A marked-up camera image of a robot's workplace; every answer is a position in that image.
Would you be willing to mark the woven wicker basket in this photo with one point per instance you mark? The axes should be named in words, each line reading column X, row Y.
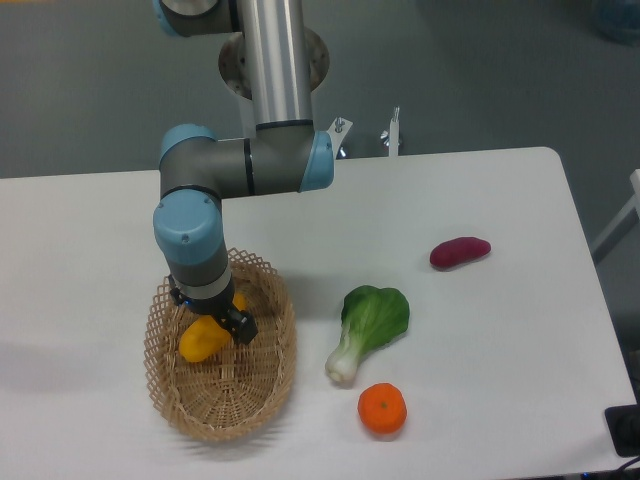
column 241, row 387

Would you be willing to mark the white table leg right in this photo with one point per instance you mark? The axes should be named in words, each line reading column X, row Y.
column 619, row 226

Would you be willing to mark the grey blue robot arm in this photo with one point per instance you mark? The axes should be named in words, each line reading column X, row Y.
column 197, row 172

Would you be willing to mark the green bok choy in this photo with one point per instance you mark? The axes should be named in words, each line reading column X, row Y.
column 371, row 318

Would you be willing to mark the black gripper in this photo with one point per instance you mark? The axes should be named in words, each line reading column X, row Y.
column 240, row 324

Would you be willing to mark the orange tangerine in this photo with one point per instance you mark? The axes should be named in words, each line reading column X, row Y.
column 382, row 409

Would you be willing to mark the purple sweet potato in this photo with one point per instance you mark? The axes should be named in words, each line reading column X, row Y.
column 458, row 251

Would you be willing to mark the yellow mango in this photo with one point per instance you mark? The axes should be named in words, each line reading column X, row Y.
column 204, row 338

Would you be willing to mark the black device at edge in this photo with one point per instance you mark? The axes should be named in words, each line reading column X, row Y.
column 623, row 425

